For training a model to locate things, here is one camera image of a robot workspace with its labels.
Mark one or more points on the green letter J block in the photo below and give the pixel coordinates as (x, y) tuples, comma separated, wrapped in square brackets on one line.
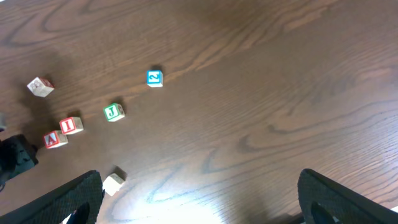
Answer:
[(114, 112)]

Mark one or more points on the blue number 2 block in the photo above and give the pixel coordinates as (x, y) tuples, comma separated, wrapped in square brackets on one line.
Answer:
[(154, 78)]

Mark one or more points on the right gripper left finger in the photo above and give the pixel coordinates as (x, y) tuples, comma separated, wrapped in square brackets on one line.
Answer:
[(82, 196)]

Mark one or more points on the plain wooden block top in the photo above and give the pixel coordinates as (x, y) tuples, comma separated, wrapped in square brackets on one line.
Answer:
[(40, 87)]

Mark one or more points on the red letter I block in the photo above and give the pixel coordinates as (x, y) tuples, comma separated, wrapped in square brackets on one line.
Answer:
[(71, 125)]

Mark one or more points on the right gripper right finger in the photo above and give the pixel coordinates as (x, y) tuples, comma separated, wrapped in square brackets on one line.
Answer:
[(323, 200)]

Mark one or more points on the red letter A block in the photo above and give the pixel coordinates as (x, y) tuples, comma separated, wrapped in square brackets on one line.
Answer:
[(55, 139)]

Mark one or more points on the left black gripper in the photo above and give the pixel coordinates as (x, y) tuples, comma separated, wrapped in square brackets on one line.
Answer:
[(17, 156)]

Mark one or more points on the wooden block red side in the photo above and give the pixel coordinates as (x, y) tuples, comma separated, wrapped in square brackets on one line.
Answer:
[(112, 184)]

